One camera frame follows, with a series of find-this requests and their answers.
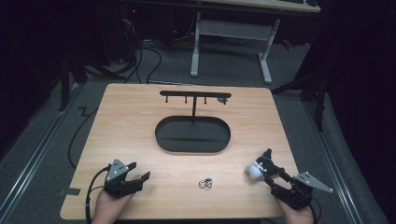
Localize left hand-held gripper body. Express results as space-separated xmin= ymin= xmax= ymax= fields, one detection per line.
xmin=103 ymin=158 xmax=144 ymax=200

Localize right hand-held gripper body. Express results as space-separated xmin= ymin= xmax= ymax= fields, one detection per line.
xmin=270 ymin=171 xmax=333 ymax=211

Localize black and white plush keychain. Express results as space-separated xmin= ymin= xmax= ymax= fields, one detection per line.
xmin=245 ymin=147 xmax=280 ymax=181

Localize metal key ring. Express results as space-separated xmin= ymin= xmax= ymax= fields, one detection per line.
xmin=198 ymin=177 xmax=214 ymax=189

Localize black hook rack with tray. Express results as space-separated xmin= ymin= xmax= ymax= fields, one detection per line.
xmin=154 ymin=90 xmax=233 ymax=154

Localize person's right hand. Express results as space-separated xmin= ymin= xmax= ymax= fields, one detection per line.
xmin=275 ymin=196 xmax=316 ymax=224

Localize person's left hand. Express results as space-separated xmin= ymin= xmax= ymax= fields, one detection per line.
xmin=91 ymin=188 xmax=135 ymax=224

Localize grey tape strip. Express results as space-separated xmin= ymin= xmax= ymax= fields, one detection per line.
xmin=59 ymin=187 xmax=81 ymax=197

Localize black metal stand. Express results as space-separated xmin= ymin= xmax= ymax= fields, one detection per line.
xmin=271 ymin=69 xmax=329 ymax=133
xmin=58 ymin=52 xmax=127 ymax=112

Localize white-legged wooden desk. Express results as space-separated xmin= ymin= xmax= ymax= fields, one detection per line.
xmin=190 ymin=0 xmax=321 ymax=86

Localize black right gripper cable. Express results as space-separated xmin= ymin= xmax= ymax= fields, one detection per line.
xmin=309 ymin=196 xmax=322 ymax=224

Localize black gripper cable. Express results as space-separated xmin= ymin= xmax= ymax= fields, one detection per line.
xmin=85 ymin=165 xmax=112 ymax=224
xmin=309 ymin=196 xmax=322 ymax=224

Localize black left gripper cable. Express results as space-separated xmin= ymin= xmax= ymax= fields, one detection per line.
xmin=85 ymin=165 xmax=112 ymax=224

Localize metal floor rail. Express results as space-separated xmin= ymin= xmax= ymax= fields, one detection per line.
xmin=303 ymin=101 xmax=363 ymax=224
xmin=0 ymin=83 xmax=82 ymax=218

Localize black floor cable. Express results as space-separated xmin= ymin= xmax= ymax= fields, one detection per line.
xmin=67 ymin=106 xmax=99 ymax=170

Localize bundle of black cables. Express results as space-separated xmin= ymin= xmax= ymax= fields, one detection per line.
xmin=120 ymin=18 xmax=163 ymax=86

